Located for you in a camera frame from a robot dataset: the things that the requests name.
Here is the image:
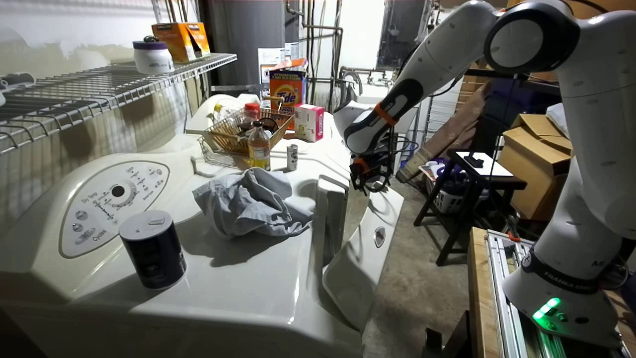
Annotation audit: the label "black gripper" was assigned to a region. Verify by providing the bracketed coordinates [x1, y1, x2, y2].
[348, 149, 400, 195]

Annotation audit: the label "white washing machine with dial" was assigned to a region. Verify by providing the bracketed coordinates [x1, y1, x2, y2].
[0, 149, 406, 358]

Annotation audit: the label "leaning wooden boards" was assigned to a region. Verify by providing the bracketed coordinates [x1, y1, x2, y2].
[396, 75, 495, 185]

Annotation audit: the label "pink cardboard box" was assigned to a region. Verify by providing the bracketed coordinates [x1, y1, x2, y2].
[295, 103, 327, 143]

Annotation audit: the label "small white bottle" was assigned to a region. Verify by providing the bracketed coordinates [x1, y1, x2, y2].
[285, 141, 303, 173]

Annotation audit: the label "black bar object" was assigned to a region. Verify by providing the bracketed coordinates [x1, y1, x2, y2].
[414, 147, 529, 268]

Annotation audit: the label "amber liquid bottle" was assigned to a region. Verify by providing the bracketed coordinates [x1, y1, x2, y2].
[247, 125, 275, 171]

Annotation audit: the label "large detergent box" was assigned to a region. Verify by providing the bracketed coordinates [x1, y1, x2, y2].
[269, 67, 309, 115]

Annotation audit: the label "grey crumpled cloth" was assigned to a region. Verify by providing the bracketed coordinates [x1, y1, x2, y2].
[193, 167, 319, 242]

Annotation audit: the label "red lid jar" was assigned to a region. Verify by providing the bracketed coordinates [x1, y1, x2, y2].
[241, 99, 263, 131]

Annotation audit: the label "wicker basket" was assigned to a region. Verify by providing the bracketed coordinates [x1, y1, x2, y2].
[201, 113, 299, 171]

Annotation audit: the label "brown cardboard box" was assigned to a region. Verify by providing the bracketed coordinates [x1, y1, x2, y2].
[497, 111, 577, 223]

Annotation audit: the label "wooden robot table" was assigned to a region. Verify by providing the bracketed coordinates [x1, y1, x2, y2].
[466, 225, 513, 358]

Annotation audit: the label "yellow cap bottle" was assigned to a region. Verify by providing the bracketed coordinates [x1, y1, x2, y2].
[209, 101, 227, 131]

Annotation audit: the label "grey water heater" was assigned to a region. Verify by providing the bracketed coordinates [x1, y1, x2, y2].
[203, 0, 289, 87]

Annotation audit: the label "orange box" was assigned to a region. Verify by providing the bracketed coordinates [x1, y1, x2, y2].
[187, 20, 215, 57]
[150, 20, 199, 65]

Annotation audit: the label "black cylindrical can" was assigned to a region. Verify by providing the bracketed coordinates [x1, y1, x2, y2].
[118, 209, 189, 290]

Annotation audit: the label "white jar with dark lid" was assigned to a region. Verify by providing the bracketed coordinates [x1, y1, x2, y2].
[132, 36, 175, 75]

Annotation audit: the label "aluminium frame rail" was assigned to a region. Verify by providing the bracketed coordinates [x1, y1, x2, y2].
[486, 229, 543, 358]

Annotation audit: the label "white wire shelf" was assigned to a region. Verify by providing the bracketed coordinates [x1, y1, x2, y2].
[0, 51, 239, 159]

